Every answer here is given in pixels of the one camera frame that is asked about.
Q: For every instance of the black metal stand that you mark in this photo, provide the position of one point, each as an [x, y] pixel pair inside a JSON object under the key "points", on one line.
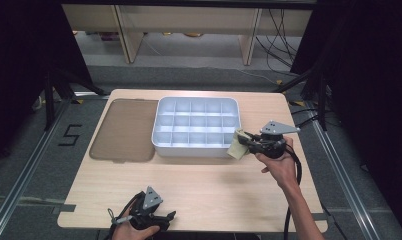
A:
{"points": [[321, 100], [49, 100]]}

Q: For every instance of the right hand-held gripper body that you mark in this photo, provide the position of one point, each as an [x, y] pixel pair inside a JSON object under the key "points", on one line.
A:
{"points": [[272, 143]]}

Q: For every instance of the brown translucent box lid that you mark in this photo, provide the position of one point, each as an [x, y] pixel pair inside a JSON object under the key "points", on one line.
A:
{"points": [[125, 131]]}

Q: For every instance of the beige wooden desk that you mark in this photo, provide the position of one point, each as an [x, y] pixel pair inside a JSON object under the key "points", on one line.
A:
{"points": [[189, 20]]}

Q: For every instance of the black curtain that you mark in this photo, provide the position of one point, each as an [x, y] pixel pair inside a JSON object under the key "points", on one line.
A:
{"points": [[22, 66], [372, 83]]}

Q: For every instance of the person's right hand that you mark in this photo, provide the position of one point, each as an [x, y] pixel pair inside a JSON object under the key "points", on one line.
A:
{"points": [[279, 168]]}

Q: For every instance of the white compartment storage box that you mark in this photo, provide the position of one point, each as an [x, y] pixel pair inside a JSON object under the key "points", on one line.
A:
{"points": [[195, 126]]}

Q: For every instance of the aluminium floor rail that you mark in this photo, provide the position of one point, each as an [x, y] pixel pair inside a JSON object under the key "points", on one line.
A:
{"points": [[25, 170], [342, 173]]}

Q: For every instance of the light green ankle sock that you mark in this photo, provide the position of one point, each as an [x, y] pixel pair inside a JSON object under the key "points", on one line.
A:
{"points": [[237, 148]]}

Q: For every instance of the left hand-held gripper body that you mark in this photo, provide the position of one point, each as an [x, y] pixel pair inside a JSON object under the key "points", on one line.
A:
{"points": [[145, 208]]}

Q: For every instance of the person's left hand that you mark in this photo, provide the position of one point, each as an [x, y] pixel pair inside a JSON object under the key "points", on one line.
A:
{"points": [[132, 233]]}

